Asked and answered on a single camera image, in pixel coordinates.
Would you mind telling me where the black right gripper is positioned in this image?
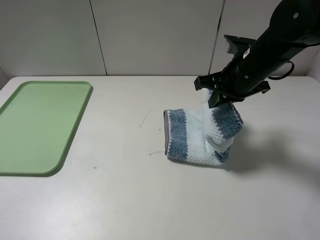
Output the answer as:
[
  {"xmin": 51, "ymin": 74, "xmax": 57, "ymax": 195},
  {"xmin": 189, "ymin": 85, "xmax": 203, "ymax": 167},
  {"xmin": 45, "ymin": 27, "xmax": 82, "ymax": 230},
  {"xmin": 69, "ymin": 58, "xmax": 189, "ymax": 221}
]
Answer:
[{"xmin": 194, "ymin": 62, "xmax": 271, "ymax": 108}]

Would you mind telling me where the blue white striped towel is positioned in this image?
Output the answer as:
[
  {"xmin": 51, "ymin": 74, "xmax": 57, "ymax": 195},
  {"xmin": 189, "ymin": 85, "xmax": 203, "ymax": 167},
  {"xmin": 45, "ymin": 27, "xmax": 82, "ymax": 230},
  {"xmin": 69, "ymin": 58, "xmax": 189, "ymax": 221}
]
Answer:
[{"xmin": 163, "ymin": 88, "xmax": 243, "ymax": 166}]

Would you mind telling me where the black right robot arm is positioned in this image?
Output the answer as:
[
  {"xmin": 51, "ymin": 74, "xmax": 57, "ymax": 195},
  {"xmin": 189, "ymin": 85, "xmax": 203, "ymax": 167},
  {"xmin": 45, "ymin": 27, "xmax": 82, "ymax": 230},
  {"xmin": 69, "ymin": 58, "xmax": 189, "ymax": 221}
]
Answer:
[{"xmin": 194, "ymin": 0, "xmax": 320, "ymax": 108}]

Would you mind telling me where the green plastic tray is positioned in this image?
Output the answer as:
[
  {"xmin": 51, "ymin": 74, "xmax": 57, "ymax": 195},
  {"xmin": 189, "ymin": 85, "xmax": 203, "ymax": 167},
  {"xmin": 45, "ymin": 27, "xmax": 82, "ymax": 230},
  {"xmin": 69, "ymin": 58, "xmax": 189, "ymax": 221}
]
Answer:
[{"xmin": 0, "ymin": 81, "xmax": 93, "ymax": 176}]

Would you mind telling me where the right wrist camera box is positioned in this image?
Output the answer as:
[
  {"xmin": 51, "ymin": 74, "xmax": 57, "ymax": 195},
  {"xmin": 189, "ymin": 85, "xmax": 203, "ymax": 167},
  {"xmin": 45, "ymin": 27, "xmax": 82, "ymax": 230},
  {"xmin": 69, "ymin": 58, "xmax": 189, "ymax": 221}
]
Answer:
[{"xmin": 223, "ymin": 34, "xmax": 256, "ymax": 55}]

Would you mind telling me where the black right camera cable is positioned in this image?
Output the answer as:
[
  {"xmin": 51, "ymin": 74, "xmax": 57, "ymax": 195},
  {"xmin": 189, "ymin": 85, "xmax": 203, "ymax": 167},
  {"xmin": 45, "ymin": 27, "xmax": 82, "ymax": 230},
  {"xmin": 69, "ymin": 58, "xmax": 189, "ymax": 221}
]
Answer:
[{"xmin": 267, "ymin": 61, "xmax": 295, "ymax": 81}]

